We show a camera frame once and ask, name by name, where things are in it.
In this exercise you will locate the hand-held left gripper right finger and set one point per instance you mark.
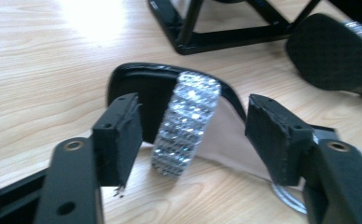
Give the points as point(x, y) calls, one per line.
point(275, 140)

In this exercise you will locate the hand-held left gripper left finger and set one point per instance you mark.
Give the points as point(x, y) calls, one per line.
point(117, 140)

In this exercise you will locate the black metal shoe rack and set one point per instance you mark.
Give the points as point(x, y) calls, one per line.
point(232, 35)

